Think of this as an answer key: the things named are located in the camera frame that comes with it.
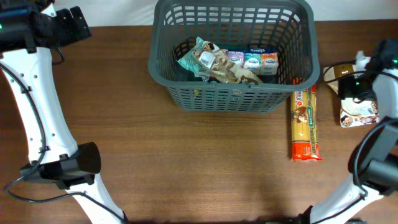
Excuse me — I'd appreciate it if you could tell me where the beige white-contents pantry pouch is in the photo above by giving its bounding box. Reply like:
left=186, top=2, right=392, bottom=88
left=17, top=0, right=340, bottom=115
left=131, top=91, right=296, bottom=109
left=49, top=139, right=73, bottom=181
left=323, top=63, right=380, bottom=128

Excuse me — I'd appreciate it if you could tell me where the orange San Remo spaghetti packet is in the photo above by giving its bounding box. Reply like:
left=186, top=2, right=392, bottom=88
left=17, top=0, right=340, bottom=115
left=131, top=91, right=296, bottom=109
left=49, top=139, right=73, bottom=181
left=290, top=85, right=322, bottom=161

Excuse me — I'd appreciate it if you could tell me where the multicolour tissue pack bundle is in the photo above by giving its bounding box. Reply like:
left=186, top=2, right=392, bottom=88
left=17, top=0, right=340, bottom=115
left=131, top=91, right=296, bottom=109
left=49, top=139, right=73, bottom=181
left=224, top=47, right=279, bottom=75

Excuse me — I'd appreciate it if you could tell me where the beige dried mushroom pouch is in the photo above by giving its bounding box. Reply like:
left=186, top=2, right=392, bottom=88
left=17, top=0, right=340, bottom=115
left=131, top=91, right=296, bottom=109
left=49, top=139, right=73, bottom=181
left=188, top=41, right=262, bottom=85

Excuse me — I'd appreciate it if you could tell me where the teal wet wipes packet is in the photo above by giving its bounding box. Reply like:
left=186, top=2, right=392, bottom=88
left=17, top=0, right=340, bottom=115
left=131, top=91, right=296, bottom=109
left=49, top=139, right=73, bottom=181
left=177, top=37, right=210, bottom=78

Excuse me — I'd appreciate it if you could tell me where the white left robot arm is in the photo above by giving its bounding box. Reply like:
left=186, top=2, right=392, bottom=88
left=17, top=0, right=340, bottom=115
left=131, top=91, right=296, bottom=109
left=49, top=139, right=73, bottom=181
left=1, top=1, right=127, bottom=223

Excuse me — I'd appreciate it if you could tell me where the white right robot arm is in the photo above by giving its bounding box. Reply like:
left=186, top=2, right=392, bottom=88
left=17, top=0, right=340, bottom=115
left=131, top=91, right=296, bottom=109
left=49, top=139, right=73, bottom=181
left=293, top=39, right=397, bottom=224

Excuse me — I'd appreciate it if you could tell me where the grey plastic lattice basket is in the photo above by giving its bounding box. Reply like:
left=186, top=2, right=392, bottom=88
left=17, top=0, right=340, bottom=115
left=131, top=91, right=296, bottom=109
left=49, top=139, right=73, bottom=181
left=148, top=0, right=320, bottom=113

